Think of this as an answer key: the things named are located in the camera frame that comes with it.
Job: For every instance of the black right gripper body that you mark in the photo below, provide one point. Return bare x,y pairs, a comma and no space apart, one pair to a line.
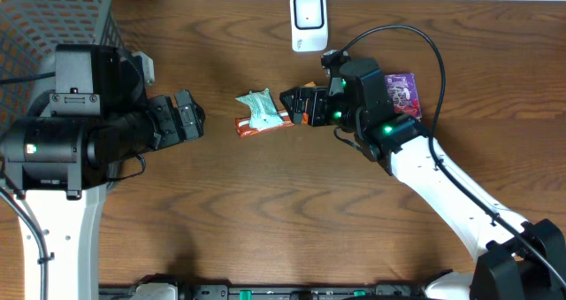
321,108

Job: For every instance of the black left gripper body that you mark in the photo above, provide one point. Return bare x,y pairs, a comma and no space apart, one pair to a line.
187,115

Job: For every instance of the small orange box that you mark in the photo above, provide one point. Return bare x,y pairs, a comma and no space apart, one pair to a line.
302,99

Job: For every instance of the teal snack wrapper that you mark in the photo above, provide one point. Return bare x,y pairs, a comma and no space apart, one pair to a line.
263,113

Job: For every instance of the brown orange snack bar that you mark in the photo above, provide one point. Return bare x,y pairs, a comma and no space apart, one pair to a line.
244,129

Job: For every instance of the red purple snack packet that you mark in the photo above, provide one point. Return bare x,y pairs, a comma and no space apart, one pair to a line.
402,90

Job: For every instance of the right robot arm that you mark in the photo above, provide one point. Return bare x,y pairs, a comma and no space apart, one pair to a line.
514,259

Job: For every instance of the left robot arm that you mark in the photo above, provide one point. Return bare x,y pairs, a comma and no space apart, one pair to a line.
57,160

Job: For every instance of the white barcode scanner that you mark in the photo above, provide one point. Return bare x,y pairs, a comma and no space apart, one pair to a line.
309,25

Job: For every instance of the grey plastic mesh basket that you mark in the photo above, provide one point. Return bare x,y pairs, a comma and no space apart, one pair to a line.
32,29

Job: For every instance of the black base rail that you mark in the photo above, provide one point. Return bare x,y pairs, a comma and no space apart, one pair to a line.
223,292

